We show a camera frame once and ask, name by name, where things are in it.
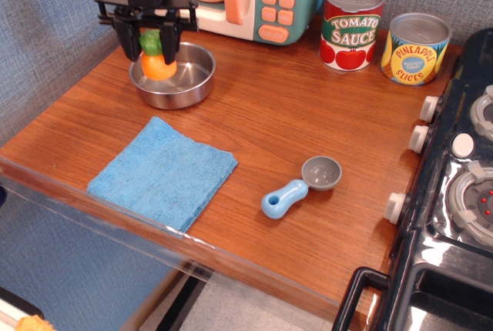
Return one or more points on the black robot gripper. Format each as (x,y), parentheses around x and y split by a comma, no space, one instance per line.
(174,16)

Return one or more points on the orange toy carrot green top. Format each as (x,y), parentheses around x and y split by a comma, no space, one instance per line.
(152,59)

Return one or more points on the small stainless steel pan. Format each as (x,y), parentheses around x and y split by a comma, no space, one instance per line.
(191,83)

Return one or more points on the blue folded cloth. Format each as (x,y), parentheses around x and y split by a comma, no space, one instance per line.
(164,176)

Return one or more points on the tomato sauce can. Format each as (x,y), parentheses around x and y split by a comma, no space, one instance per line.
(349,33)

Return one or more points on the blue grey measuring scoop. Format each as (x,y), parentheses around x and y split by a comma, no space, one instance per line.
(319,173)

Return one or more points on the pineapple slices can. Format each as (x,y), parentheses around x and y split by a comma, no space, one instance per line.
(415,48)

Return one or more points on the white stove knob middle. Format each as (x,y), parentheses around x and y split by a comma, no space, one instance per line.
(418,138)

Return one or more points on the white stove knob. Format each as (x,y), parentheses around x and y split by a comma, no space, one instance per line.
(418,138)
(394,207)
(428,108)

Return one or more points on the white stove knob upper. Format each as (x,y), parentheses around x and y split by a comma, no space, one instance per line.
(428,108)

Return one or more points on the white stove knob lower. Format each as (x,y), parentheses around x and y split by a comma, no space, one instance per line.
(394,207)

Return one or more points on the orange fuzzy object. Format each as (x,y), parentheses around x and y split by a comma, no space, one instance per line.
(33,323)

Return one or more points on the black toy stove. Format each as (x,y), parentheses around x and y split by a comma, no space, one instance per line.
(440,275)

